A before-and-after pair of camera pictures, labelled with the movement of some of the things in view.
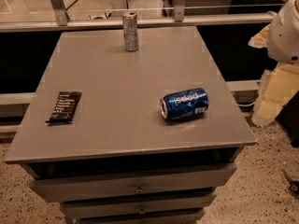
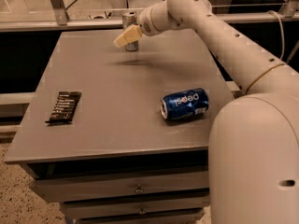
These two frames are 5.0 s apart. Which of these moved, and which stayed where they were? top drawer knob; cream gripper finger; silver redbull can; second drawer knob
Moved: cream gripper finger
Stayed: top drawer knob; silver redbull can; second drawer knob
